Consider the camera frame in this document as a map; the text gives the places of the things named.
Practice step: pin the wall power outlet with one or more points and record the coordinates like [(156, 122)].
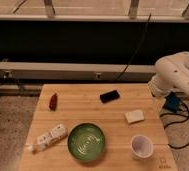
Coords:
[(98, 76)]

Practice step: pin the white sponge block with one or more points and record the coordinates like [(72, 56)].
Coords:
[(134, 116)]

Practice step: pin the white paper cup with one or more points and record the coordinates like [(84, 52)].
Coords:
[(141, 147)]

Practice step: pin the red-brown chili pepper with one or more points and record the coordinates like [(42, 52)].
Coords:
[(53, 102)]

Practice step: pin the green bowl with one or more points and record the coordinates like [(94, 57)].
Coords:
[(86, 142)]

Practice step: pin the black eraser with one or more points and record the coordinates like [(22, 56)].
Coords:
[(109, 96)]

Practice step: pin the blue box on floor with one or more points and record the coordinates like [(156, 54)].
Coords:
[(172, 102)]

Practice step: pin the left wall outlet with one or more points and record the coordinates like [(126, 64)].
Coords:
[(7, 74)]

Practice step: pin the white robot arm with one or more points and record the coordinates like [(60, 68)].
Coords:
[(172, 71)]

